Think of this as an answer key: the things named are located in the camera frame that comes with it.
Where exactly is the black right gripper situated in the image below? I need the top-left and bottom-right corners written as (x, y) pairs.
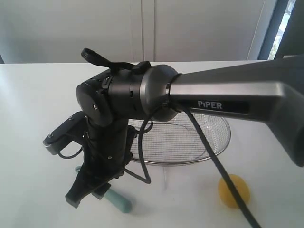
top-left (65, 117), bottom-right (134, 209)

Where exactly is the teal handled peeler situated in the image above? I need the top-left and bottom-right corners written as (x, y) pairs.
top-left (75, 166), bottom-right (132, 213)

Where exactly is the yellow lemon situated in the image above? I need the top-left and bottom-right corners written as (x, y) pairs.
top-left (218, 173), bottom-right (250, 209)

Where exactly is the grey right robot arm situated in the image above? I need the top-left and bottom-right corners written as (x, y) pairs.
top-left (66, 54), bottom-right (304, 208)

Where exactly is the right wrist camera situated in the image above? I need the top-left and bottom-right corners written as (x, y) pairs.
top-left (42, 111), bottom-right (86, 155)

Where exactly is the metal wire mesh basket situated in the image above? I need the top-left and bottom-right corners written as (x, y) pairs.
top-left (142, 113), bottom-right (231, 166)

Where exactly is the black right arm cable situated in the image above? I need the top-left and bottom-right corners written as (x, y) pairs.
top-left (80, 47), bottom-right (263, 228)

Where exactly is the window frame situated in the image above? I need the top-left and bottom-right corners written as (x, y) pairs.
top-left (247, 0), bottom-right (304, 60)

